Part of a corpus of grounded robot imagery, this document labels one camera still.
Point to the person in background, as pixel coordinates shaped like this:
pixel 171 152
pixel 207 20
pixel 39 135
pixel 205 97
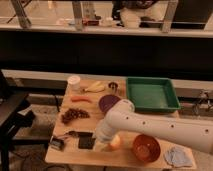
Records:
pixel 139 13

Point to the black eraser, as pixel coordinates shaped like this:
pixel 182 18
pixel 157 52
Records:
pixel 86 142

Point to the green plastic tray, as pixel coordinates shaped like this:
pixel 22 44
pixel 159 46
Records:
pixel 151 94

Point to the bunch of red grapes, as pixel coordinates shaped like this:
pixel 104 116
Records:
pixel 72 114

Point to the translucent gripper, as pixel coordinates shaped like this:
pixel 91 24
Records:
pixel 101 147

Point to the grey blue cloth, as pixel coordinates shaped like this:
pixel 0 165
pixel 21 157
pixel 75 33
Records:
pixel 177 157

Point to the orange carrot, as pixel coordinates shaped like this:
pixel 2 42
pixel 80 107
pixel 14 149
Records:
pixel 80 98

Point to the white cup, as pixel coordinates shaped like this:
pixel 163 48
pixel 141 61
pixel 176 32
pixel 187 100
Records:
pixel 74 82

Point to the black handled tool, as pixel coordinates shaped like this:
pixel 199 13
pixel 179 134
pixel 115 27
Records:
pixel 77 134

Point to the metal binder clip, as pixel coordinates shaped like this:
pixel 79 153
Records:
pixel 56 143

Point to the banana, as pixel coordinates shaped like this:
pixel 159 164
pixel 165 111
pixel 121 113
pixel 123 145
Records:
pixel 97 86

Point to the orange bowl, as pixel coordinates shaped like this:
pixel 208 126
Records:
pixel 146 148

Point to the small metal cup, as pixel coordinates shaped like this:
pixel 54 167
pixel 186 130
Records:
pixel 113 86

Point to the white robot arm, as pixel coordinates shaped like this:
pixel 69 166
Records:
pixel 196 134

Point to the apple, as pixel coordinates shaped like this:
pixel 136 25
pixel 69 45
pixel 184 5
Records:
pixel 115 143

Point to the purple bowl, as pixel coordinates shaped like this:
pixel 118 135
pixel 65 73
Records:
pixel 107 102

